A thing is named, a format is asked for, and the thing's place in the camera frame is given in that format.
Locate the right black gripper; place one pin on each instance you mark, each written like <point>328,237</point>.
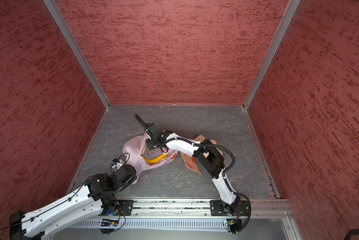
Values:
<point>150,144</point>

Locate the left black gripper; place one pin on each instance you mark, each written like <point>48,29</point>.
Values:
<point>132,180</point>

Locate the pink plastic bag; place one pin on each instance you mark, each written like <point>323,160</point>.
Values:
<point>136,147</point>

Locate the pink scalloped bowl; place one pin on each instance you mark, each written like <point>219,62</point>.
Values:
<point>207,161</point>

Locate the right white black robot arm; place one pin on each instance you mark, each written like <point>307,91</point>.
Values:
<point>186,146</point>

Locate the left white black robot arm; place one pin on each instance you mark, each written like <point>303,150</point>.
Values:
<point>93,198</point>

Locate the yellow fake banana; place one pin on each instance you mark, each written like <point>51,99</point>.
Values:
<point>152,160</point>

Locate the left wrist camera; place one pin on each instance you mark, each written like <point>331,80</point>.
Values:
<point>116,164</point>

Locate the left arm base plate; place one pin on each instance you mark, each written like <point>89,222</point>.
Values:
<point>121,208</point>

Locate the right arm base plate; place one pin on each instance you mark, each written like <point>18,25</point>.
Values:
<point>219,208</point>

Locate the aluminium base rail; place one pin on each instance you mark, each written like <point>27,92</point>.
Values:
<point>200,208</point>

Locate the left aluminium corner post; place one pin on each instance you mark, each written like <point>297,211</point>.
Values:
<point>68,36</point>

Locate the aluminium corner post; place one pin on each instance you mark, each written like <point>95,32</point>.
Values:
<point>278,36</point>
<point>68,36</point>

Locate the right aluminium corner post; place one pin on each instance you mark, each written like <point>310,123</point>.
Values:
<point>278,36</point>

